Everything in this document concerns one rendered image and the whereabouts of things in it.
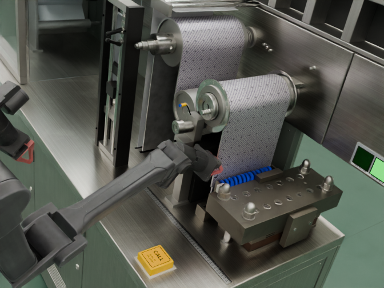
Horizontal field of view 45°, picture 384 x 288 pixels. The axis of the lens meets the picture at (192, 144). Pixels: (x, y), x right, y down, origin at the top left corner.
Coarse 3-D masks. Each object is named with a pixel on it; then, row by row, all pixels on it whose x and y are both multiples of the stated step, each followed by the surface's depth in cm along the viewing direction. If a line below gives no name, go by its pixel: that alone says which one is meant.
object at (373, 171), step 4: (376, 160) 127; (380, 160) 126; (376, 164) 127; (380, 164) 126; (372, 168) 128; (376, 168) 127; (380, 168) 126; (372, 172) 128; (376, 172) 127; (380, 172) 126; (376, 176) 128; (380, 176) 127
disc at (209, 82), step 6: (204, 84) 129; (210, 84) 127; (216, 84) 125; (198, 90) 132; (222, 90) 123; (198, 96) 133; (222, 96) 124; (228, 102) 123; (228, 108) 123; (228, 114) 123; (228, 120) 124; (210, 126) 131; (216, 126) 129; (222, 126) 126; (216, 132) 129
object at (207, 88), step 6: (288, 84) 138; (204, 90) 129; (210, 90) 127; (216, 90) 125; (216, 96) 125; (222, 102) 124; (222, 108) 124; (222, 114) 125; (210, 120) 129; (216, 120) 127; (222, 120) 126
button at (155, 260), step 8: (152, 248) 124; (160, 248) 125; (144, 256) 121; (152, 256) 122; (160, 256) 122; (168, 256) 123; (144, 264) 120; (152, 264) 120; (160, 264) 120; (168, 264) 121; (152, 272) 118; (160, 272) 121
